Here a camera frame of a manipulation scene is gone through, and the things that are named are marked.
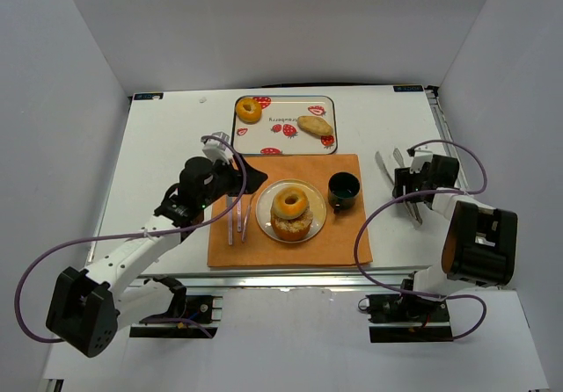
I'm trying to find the metal serving tongs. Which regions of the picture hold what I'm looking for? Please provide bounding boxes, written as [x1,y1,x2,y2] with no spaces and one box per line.
[375,148,423,227]

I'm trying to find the glazed donut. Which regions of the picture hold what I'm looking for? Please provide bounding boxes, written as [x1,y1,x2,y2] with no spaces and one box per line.
[235,98,262,124]
[272,186,309,220]

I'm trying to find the flat oval bread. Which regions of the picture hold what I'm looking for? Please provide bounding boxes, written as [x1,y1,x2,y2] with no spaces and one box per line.
[297,116,333,137]

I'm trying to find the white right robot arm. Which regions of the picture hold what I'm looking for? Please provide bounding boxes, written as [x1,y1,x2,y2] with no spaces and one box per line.
[392,149,518,297]

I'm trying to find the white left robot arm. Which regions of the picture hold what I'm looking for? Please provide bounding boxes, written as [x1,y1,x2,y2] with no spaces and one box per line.
[46,156,267,358]

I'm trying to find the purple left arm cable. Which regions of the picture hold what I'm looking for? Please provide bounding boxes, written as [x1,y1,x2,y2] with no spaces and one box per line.
[13,134,248,344]

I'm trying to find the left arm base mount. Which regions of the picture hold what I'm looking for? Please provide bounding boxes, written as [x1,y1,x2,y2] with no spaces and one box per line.
[129,276,223,339]

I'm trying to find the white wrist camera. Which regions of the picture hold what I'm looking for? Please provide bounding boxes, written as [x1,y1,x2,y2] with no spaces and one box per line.
[407,148,434,174]
[201,132,232,163]

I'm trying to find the pink handled fork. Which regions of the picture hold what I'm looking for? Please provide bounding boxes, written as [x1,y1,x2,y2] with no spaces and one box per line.
[241,192,256,243]

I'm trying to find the pink handled knife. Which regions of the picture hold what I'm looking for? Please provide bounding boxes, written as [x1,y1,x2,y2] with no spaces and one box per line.
[226,195,233,246]

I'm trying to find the aluminium table frame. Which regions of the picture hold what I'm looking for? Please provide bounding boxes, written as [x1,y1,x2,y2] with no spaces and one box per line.
[55,84,502,336]

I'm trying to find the orange cloth placemat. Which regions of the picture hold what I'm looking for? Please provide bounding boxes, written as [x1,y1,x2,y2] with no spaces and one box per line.
[207,154,366,268]

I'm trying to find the dark green mug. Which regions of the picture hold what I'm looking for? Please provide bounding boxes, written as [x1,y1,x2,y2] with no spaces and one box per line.
[327,172,361,214]

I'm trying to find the pink handled spoon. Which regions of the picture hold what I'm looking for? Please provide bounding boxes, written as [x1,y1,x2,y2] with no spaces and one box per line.
[236,199,243,233]

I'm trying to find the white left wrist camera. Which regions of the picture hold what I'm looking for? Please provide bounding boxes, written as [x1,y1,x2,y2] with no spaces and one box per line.
[201,132,232,163]

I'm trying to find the strawberry pattern tray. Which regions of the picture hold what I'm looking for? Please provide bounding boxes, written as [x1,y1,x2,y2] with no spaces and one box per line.
[231,95,338,156]

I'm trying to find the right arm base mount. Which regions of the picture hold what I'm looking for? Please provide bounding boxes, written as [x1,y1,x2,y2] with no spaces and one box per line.
[357,294,453,344]

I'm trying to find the cream ceramic plate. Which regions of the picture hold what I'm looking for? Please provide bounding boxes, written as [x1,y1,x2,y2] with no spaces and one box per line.
[253,178,327,243]

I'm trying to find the large orange swirl bread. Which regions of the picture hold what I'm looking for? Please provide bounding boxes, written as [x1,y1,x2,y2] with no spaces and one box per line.
[270,209,313,242]

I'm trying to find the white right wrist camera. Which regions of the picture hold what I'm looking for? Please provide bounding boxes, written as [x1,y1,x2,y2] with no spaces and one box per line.
[407,148,434,174]

